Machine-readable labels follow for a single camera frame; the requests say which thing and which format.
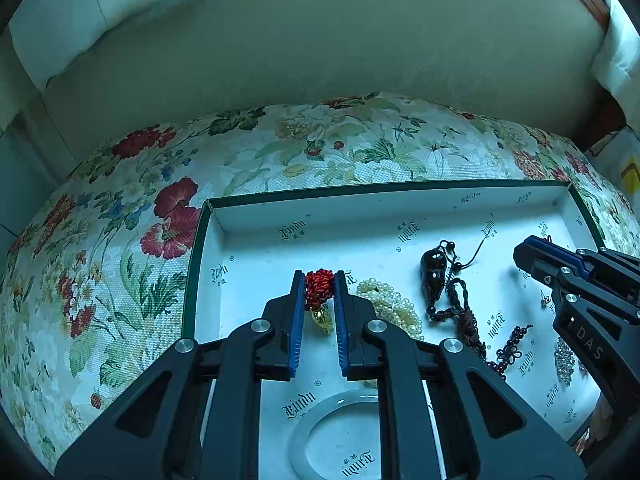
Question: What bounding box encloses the silver rhinestone leaf brooch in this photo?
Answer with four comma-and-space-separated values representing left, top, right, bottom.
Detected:
553, 337, 576, 388

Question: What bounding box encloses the dark red bead necklace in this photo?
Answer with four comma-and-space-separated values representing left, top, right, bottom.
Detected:
487, 324, 535, 382

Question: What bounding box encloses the black pendant cord necklace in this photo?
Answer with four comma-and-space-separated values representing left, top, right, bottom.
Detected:
418, 231, 497, 361

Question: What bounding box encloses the white jade bangle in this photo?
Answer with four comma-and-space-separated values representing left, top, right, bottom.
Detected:
288, 389, 381, 479

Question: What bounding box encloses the white pearl bracelet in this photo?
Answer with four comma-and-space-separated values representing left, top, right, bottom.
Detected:
354, 277, 426, 342

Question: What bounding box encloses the red knot gold charm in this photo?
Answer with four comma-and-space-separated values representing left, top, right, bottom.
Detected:
305, 269, 334, 335

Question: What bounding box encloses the green white jewelry tray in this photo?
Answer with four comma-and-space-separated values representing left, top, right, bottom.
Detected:
183, 181, 600, 479

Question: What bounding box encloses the white yellow pillow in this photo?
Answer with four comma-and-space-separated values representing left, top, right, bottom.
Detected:
587, 127, 640, 216

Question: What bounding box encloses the floral bedspread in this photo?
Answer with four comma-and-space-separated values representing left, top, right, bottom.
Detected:
1, 92, 639, 471

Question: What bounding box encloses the right white curtain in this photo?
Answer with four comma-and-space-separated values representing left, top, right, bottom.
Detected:
591, 0, 640, 134

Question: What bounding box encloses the white curtain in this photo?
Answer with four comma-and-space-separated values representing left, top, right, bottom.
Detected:
1, 0, 192, 127
591, 0, 640, 134

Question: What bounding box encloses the left white curtain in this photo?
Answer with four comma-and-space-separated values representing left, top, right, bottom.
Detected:
1, 0, 192, 127

